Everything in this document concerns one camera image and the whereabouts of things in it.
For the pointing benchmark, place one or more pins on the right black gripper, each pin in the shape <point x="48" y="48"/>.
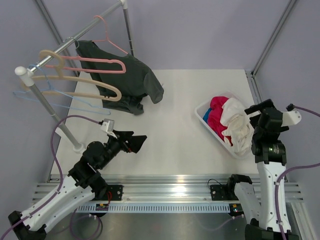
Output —
<point x="259" y="106"/>

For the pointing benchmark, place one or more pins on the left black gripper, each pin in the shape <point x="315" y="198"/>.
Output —
<point x="136" y="141"/>

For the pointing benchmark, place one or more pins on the white Coca-Cola t-shirt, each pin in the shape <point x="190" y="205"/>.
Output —
<point x="239" y="132"/>

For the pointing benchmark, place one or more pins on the pink plastic hanger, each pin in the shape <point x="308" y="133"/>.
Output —
<point x="62" y="58"/>

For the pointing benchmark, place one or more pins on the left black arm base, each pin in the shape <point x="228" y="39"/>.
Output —
<point x="111" y="192"/>

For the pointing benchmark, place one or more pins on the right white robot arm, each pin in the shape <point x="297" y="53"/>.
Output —
<point x="266" y="217"/>

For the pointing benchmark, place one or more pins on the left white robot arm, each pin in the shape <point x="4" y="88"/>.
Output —
<point x="82" y="184"/>

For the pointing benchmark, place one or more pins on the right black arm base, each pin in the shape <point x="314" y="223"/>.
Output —
<point x="222" y="193"/>

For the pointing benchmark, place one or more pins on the dark grey t-shirt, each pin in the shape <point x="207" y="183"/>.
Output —
<point x="137" y="82"/>

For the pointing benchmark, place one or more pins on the magenta cloth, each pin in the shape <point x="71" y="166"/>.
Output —
<point x="216" y="104"/>

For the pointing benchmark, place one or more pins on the white plastic basket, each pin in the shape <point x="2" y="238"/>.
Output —
<point x="202" y="108"/>

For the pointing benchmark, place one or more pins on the silver clothes rack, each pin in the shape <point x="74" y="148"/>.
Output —
<point x="52" y="64"/>

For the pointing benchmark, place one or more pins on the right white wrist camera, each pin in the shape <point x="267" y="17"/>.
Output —
<point x="291" y="116"/>

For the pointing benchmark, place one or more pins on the blue wire hanger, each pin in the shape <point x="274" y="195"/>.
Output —
<point x="33" y="93"/>

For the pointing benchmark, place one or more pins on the aluminium mounting rail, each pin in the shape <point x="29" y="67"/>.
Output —
<point x="169" y="188"/>

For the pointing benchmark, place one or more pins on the white slotted cable duct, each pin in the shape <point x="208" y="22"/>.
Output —
<point x="210" y="207"/>

